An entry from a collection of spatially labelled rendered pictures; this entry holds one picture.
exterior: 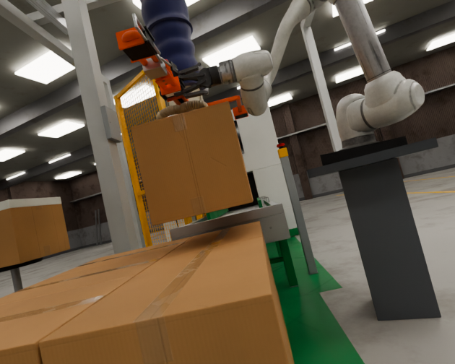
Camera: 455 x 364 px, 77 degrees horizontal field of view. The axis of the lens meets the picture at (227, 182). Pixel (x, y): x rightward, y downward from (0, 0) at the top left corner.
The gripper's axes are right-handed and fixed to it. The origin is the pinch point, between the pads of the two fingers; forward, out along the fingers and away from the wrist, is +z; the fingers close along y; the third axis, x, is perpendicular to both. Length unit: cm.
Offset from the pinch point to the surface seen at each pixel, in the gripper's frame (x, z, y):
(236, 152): -4.7, -19.4, 32.9
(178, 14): 17.9, -7.2, -42.0
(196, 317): -67, -9, 67
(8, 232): 50, 131, 37
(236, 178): -4.8, -17.0, 42.8
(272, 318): -67, -21, 69
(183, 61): 16.9, -4.5, -18.4
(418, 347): 4, -68, 120
